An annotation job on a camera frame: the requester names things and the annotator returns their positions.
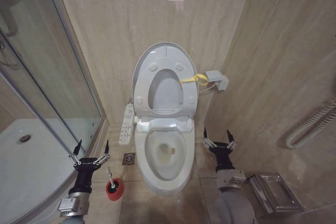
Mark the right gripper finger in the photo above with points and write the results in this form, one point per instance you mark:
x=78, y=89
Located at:
x=205, y=134
x=230, y=137

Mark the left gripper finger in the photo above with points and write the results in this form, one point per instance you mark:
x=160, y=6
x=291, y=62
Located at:
x=106, y=148
x=77, y=149

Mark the red brush holder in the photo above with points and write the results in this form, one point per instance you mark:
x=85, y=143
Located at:
x=116, y=194

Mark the white toilet control panel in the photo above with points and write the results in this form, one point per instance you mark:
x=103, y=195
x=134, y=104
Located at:
x=126, y=127

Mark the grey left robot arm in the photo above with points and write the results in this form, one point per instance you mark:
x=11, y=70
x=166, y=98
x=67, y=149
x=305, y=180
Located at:
x=74, y=205

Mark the steel toilet paper holder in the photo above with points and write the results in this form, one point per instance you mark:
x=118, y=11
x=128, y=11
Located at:
x=275, y=193

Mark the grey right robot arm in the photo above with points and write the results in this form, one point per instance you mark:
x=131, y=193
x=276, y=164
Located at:
x=231, y=200

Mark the white shower tray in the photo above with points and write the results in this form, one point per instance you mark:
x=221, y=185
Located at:
x=31, y=166

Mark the square metal floor drain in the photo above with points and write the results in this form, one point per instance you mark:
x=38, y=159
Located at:
x=129, y=158

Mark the round shower drain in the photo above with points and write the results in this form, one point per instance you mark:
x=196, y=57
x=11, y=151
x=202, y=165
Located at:
x=23, y=139

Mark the white toilet bowl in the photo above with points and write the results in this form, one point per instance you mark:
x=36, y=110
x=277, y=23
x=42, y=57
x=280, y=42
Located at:
x=148, y=176

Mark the white toilet brush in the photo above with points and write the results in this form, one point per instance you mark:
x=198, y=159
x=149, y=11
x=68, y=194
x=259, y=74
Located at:
x=109, y=172

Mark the grey wall socket box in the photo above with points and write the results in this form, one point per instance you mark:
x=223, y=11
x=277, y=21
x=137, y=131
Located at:
x=219, y=78

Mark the glass shower enclosure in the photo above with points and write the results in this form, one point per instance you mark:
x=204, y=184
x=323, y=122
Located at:
x=47, y=51

